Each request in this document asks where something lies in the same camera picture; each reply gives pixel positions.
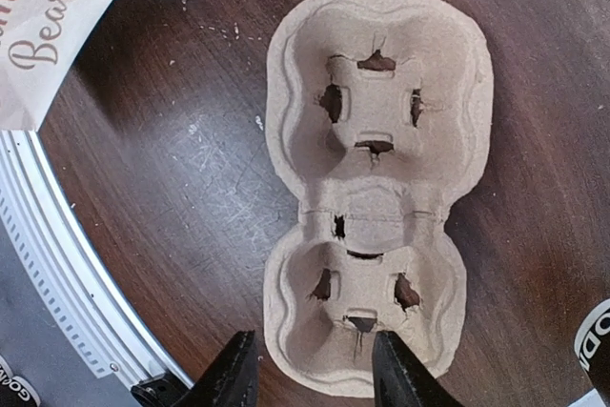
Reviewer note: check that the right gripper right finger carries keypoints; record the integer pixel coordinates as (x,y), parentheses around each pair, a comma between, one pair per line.
(401,380)

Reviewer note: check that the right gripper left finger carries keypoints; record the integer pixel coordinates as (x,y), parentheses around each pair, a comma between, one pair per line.
(232,378)

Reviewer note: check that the brown cardboard cup carrier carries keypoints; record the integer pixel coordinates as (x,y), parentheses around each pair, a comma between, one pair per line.
(378,121)

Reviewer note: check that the white paper takeout bag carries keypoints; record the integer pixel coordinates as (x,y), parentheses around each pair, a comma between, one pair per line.
(39,41)

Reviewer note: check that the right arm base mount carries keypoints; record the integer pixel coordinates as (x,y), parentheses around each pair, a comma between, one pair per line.
(159,391)

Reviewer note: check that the aluminium front rail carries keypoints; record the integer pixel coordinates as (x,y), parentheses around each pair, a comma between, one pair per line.
(66,272)

